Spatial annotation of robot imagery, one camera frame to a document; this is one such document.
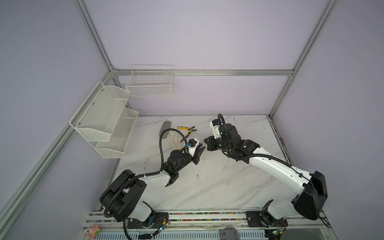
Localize pink tape roll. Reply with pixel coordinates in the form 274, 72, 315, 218
85, 224, 100, 240

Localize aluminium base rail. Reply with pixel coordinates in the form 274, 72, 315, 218
80, 210, 337, 240

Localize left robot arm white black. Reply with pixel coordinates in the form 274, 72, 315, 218
100, 143, 206, 228

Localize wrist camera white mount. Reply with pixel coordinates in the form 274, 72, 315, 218
186, 138, 201, 157
210, 119, 221, 139

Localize white work glove yellow cuff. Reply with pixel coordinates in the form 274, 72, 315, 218
167, 126, 186, 150

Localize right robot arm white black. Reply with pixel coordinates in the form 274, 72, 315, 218
204, 120, 328, 228

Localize yellow black pliers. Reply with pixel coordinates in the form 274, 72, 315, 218
177, 126, 197, 138

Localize grey oval sharpening stone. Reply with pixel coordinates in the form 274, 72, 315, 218
159, 121, 172, 139

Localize white wire basket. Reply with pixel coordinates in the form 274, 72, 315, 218
126, 65, 174, 97

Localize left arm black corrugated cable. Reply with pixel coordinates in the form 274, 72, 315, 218
102, 128, 190, 240

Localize grey round object bottom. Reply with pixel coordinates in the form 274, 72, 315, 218
220, 227, 240, 240

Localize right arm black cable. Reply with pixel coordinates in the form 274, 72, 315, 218
217, 113, 331, 228

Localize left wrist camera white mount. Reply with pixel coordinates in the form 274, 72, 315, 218
186, 138, 201, 157

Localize white two-tier mesh shelf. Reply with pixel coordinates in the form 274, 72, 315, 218
69, 82, 139, 159

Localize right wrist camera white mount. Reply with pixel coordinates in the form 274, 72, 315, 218
210, 119, 221, 139

